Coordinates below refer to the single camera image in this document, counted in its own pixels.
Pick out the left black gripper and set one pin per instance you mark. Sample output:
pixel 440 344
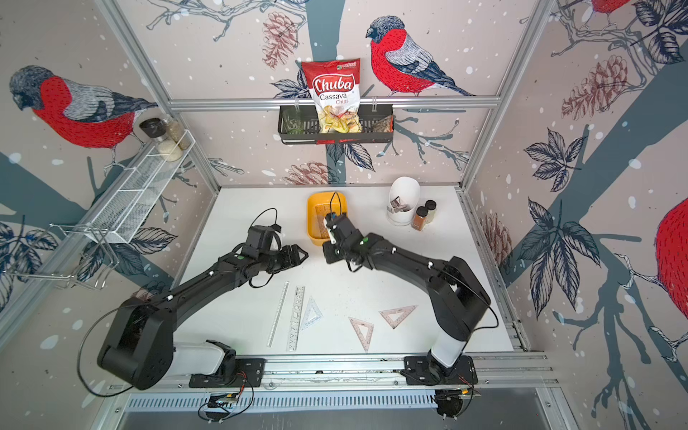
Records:
pixel 294 260

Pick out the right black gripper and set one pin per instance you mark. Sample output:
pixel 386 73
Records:
pixel 326 253

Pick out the long pink ruler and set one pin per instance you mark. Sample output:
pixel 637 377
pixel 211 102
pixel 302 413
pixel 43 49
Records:
pixel 321 210

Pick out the blue clear set square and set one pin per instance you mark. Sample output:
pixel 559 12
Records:
pixel 312 315

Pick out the thin clear straight ruler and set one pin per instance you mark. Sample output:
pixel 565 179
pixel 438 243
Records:
pixel 277 316

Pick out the pink triangle set square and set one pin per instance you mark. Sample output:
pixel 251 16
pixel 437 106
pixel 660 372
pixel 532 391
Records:
pixel 364 331

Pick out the clear blue protractor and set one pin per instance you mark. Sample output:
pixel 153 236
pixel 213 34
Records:
pixel 323 229

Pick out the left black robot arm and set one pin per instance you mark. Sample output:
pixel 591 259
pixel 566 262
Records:
pixel 139 347

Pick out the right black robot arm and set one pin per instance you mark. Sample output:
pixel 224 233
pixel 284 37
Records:
pixel 458 300

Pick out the yellow plastic storage box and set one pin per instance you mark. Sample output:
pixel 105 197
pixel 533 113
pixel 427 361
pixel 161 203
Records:
pixel 337 203

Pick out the clear shape stencil ruler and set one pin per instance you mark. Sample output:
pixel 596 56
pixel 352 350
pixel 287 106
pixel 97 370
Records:
pixel 295 319

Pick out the metal clips in cup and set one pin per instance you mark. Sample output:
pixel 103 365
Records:
pixel 398 205

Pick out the brown spice jar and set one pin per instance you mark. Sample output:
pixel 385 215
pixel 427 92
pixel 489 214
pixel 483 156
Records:
pixel 419 220

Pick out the white utensil holder cup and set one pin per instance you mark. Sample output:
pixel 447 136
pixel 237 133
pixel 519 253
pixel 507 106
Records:
pixel 403 199

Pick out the black hanging basket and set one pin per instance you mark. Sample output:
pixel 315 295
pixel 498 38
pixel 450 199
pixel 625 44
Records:
pixel 307 125

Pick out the red Chuba chips bag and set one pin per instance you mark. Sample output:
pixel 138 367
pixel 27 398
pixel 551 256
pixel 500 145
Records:
pixel 334 87

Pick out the glass spice jar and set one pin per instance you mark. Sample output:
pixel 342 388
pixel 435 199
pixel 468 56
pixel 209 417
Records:
pixel 176 132

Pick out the black lid grinder jar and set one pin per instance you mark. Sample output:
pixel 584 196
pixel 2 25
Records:
pixel 155 129

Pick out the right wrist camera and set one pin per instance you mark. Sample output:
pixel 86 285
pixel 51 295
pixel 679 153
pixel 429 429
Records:
pixel 336 223

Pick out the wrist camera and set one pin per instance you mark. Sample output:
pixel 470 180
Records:
pixel 336 223
pixel 261 240

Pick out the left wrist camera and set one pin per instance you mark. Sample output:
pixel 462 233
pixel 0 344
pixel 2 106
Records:
pixel 261 240

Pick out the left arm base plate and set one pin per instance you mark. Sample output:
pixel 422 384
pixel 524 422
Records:
pixel 233 373

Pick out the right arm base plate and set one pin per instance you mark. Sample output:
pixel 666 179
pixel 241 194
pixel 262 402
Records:
pixel 427 371

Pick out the white wire shelf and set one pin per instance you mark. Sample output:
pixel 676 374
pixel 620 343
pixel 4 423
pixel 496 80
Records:
pixel 124 211

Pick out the wire cup hanger rack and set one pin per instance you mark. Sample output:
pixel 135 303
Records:
pixel 63 256

